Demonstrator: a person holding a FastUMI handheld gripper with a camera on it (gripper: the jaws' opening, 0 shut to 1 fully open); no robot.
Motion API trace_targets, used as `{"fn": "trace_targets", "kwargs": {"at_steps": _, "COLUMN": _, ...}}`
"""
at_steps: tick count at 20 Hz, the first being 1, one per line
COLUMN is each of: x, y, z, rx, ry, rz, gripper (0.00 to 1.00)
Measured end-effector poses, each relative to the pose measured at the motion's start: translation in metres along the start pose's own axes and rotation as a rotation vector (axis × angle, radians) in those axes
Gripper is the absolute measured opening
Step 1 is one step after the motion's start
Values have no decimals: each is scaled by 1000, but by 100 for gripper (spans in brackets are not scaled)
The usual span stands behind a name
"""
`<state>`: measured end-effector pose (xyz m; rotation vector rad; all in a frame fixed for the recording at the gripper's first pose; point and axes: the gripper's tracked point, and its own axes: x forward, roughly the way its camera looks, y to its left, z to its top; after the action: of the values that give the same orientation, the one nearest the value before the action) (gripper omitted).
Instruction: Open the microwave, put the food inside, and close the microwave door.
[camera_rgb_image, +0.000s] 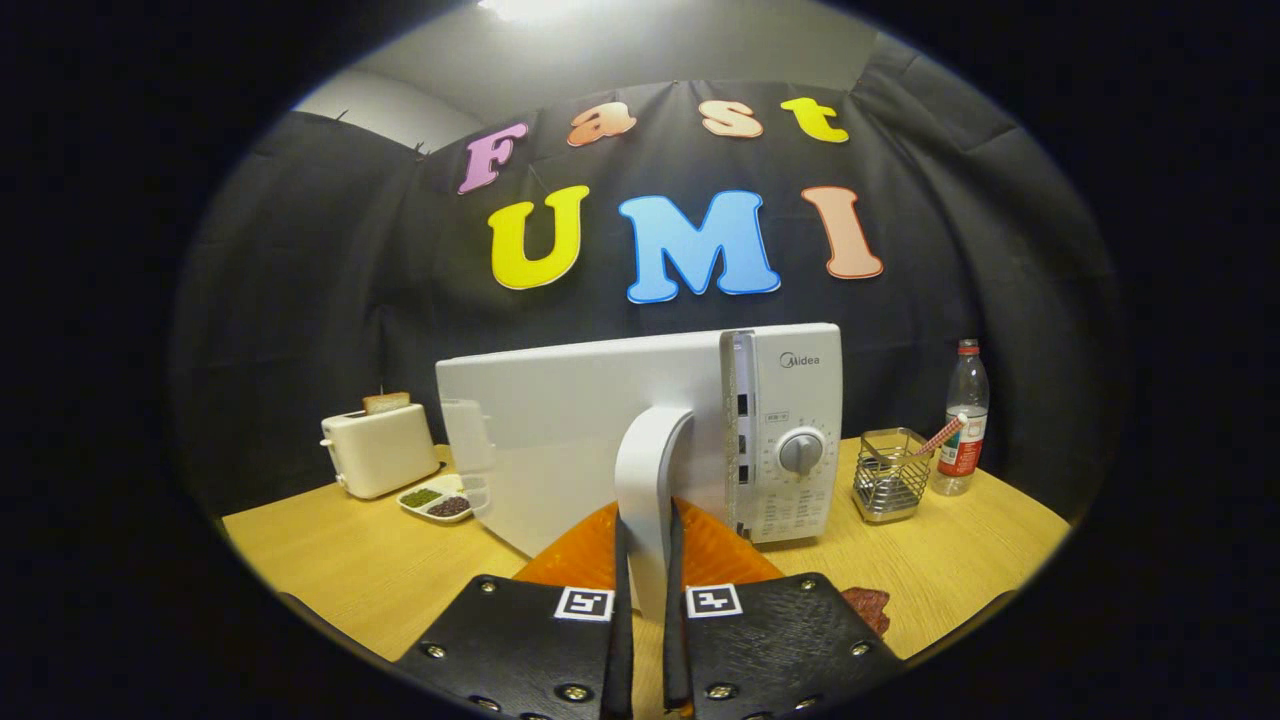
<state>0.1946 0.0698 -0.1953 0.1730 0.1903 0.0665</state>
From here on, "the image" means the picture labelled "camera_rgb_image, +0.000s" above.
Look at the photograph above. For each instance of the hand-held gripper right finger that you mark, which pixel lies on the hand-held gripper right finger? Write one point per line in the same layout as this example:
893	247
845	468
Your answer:
677	650

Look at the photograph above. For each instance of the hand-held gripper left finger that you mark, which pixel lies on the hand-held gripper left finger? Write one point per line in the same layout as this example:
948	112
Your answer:
620	640

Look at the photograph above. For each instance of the brown grilled meat piece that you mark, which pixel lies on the brown grilled meat piece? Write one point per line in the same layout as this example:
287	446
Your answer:
868	605

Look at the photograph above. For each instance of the white toaster oven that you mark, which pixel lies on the white toaster oven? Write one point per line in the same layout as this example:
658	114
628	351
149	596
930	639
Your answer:
560	440

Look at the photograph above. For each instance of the cream bread toaster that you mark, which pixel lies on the cream bread toaster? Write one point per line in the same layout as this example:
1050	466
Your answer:
380	450

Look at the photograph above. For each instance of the white divided bean dish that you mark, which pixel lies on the white divided bean dish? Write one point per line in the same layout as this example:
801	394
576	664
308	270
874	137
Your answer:
435	500

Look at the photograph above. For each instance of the toast slice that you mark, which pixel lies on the toast slice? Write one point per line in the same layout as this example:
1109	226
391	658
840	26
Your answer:
386	403

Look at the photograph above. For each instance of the red striped straw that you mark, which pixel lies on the red striped straw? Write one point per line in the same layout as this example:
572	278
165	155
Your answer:
942	434

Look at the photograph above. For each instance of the clear plastic water bottle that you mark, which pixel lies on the clear plastic water bottle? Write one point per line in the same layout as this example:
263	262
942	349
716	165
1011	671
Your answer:
965	400

